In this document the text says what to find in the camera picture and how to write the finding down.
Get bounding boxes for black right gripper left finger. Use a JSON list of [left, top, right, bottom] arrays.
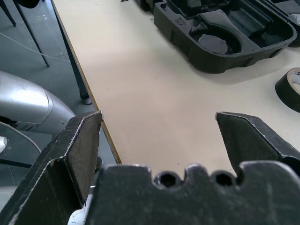
[[0, 110, 104, 225]]

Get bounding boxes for grey table leg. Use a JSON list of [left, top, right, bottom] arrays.
[[74, 58, 92, 105]]

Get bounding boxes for black tool case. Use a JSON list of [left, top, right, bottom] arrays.
[[153, 0, 300, 75]]

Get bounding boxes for dark chair legs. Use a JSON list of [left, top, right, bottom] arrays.
[[0, 0, 51, 68]]

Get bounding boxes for black tape roll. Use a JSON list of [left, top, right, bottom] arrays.
[[275, 67, 300, 110]]

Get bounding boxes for thin white floor cable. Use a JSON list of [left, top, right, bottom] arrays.
[[0, 32, 71, 63]]

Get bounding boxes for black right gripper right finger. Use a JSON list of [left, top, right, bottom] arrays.
[[215, 111, 300, 176]]

